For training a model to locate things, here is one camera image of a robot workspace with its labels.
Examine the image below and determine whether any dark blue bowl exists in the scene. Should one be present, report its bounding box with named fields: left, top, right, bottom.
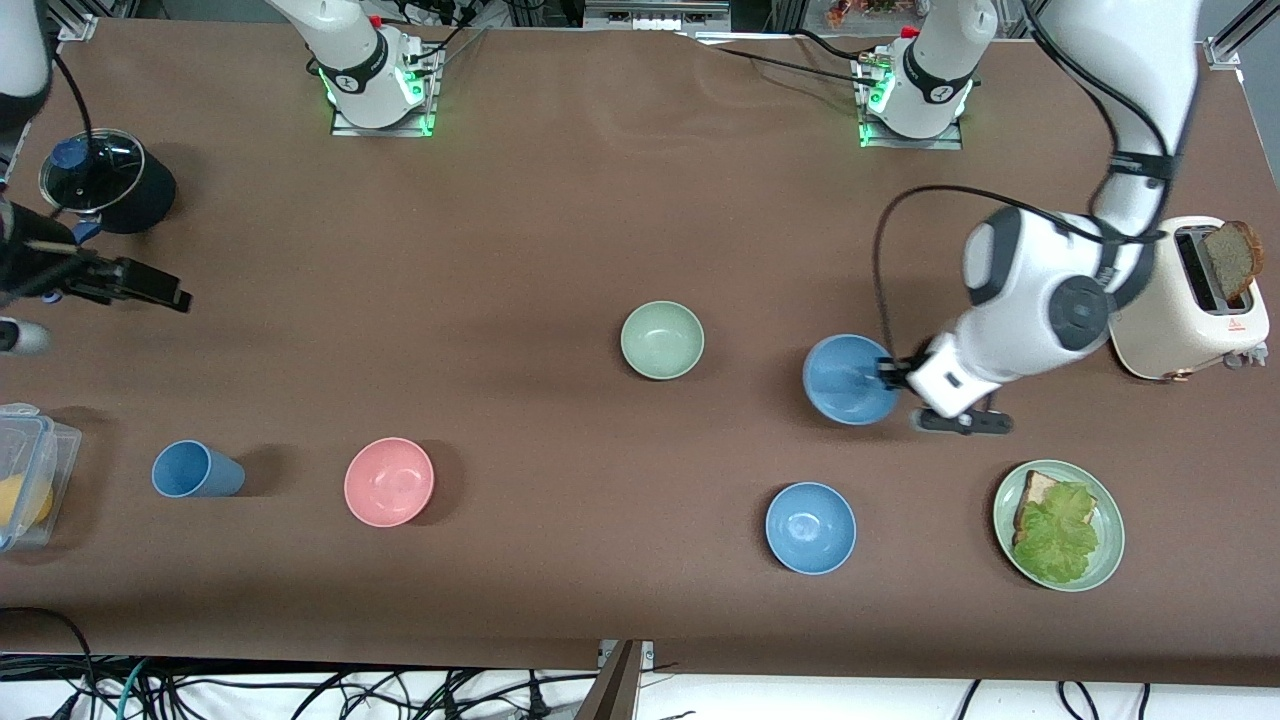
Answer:
left=802, top=333, right=905, bottom=427

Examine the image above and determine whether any pale green bowl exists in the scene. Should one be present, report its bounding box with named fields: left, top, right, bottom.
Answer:
left=619, top=300, right=706, bottom=382

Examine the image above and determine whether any light blue bowl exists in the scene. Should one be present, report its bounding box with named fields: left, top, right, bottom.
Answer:
left=765, top=481, right=859, bottom=577

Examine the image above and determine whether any pink bowl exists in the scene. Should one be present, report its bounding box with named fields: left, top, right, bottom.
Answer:
left=343, top=436, right=437, bottom=529

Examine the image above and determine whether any black pot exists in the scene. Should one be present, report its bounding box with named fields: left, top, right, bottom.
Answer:
left=38, top=128, right=179, bottom=237

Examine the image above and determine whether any glass lid blue knob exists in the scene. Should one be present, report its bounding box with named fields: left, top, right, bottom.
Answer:
left=37, top=127, right=139, bottom=215

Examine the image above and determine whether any bread slice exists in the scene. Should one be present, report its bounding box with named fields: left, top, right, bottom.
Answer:
left=1012, top=469, right=1099, bottom=549

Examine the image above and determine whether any blue plastic cup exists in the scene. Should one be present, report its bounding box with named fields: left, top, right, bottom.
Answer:
left=150, top=439, right=247, bottom=500

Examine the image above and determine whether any clear plastic container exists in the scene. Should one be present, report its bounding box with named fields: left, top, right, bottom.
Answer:
left=0, top=402, right=84, bottom=554

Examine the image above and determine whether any green lettuce leaf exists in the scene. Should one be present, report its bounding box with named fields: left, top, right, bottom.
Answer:
left=1011, top=482, right=1102, bottom=587

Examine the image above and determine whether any pale green plate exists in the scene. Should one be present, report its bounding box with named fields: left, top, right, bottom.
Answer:
left=992, top=459, right=1127, bottom=594

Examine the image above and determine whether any cream toaster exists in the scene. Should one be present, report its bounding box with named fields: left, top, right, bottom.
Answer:
left=1107, top=214, right=1273, bottom=383

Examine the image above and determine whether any yellow fruit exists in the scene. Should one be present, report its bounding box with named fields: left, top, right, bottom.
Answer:
left=0, top=474, right=54, bottom=532

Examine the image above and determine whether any brown toast slice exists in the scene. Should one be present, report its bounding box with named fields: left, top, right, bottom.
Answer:
left=1202, top=219, right=1265, bottom=302

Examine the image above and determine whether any brown table cover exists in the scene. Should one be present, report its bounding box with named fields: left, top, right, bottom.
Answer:
left=0, top=18, right=1280, bottom=691

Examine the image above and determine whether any grey power strip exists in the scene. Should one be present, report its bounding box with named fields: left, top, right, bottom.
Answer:
left=582, top=0, right=732, bottom=32

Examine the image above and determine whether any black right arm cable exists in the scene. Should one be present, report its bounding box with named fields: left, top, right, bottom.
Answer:
left=50, top=53, right=97, bottom=246

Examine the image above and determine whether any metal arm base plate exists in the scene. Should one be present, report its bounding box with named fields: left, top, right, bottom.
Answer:
left=329, top=28, right=440, bottom=139
left=857, top=52, right=966, bottom=152

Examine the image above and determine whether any black base power cable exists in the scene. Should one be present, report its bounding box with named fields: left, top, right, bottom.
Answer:
left=678, top=28, right=883, bottom=93

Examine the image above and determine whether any black floor cable loop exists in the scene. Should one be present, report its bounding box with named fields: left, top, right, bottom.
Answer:
left=0, top=606, right=99, bottom=720

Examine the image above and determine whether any teal floor cable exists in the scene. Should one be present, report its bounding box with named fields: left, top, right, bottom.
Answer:
left=115, top=656, right=156, bottom=720

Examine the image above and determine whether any metal table bracket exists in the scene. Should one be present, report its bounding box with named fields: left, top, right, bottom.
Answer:
left=575, top=639, right=657, bottom=720

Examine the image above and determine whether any aluminium frame profile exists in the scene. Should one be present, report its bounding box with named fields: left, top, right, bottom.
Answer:
left=1204, top=8, right=1280, bottom=73

